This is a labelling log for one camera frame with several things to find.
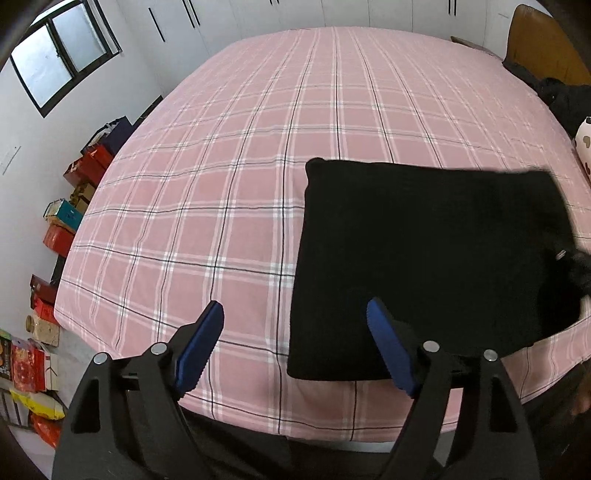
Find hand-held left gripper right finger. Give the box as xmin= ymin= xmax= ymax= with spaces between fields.
xmin=366 ymin=297 xmax=541 ymax=480

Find white wardrobe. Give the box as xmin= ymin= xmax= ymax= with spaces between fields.
xmin=106 ymin=0 xmax=522 ymax=100

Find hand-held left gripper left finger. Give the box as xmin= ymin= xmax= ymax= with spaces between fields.
xmin=52 ymin=300 xmax=226 ymax=480

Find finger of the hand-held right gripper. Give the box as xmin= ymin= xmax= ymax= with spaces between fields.
xmin=547 ymin=244 xmax=591 ymax=298

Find white spotted pillow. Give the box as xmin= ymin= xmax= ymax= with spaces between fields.
xmin=574 ymin=117 xmax=591 ymax=178

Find black framed window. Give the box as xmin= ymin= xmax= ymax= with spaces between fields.
xmin=9 ymin=0 xmax=123 ymax=118

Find pink plaid bed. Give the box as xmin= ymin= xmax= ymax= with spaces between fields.
xmin=53 ymin=26 xmax=591 ymax=446

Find black pants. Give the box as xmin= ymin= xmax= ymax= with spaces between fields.
xmin=286 ymin=158 xmax=583 ymax=383

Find black jacket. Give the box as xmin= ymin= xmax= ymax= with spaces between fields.
xmin=502 ymin=60 xmax=591 ymax=139

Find wooden headboard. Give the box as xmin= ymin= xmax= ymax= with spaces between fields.
xmin=501 ymin=4 xmax=591 ymax=86

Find navy paper bag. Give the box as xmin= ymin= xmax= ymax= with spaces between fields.
xmin=82 ymin=117 xmax=134 ymax=155

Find row of gift boxes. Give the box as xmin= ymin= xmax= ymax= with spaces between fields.
xmin=0 ymin=143 xmax=114 ymax=450

